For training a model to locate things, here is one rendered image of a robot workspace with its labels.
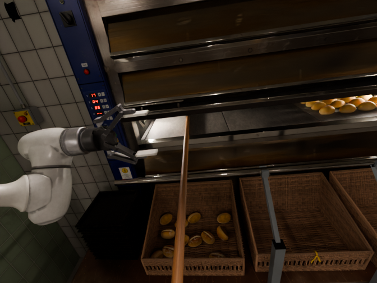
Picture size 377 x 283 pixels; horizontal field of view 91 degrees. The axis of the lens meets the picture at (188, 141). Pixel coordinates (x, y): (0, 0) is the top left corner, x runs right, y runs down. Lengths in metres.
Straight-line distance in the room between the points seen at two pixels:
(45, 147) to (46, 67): 0.73
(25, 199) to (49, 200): 0.05
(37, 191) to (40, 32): 0.89
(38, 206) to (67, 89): 0.79
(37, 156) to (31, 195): 0.11
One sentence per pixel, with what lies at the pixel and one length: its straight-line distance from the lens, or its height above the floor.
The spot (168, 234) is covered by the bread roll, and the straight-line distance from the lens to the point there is 1.38.
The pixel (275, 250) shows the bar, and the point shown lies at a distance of 0.93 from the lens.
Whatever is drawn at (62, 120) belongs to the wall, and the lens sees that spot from 1.42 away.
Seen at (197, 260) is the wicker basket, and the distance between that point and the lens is 1.15.
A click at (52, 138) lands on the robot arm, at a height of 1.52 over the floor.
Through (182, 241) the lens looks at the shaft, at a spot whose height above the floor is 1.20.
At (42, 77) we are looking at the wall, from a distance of 1.38.
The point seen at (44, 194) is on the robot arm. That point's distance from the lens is 0.68.
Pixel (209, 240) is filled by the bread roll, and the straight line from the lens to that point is 1.32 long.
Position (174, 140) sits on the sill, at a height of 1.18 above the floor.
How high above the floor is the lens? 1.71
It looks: 27 degrees down
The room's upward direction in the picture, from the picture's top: 8 degrees counter-clockwise
